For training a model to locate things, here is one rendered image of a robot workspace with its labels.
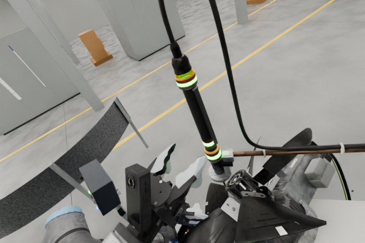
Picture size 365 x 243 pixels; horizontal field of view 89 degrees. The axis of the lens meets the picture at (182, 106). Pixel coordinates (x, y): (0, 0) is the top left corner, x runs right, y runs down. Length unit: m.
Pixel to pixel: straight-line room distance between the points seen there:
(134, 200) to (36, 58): 6.01
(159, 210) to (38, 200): 2.10
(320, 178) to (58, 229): 0.98
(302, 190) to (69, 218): 0.91
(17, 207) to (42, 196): 0.20
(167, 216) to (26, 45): 6.02
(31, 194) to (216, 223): 1.88
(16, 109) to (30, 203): 4.52
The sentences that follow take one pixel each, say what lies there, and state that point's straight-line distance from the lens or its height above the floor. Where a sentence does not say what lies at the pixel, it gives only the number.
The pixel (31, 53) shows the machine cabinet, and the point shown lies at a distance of 6.26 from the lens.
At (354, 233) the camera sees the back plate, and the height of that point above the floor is 1.23.
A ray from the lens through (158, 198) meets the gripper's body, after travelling 0.39.
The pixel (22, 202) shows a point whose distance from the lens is 2.43.
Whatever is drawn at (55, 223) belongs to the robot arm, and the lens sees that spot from 0.85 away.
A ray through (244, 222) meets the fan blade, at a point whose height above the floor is 1.39.
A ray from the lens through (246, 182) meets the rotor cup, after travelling 0.84.
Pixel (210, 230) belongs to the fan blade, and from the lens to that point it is 0.86.
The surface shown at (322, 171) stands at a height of 1.14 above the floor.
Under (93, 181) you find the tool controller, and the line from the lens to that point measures 1.20.
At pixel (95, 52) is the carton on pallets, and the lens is 8.39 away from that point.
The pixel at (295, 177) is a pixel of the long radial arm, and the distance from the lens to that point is 1.00.
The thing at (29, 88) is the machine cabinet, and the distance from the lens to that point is 6.48.
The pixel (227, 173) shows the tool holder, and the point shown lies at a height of 1.47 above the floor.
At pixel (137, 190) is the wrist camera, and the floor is 1.72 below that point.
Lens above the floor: 1.99
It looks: 35 degrees down
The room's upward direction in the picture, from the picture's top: 23 degrees counter-clockwise
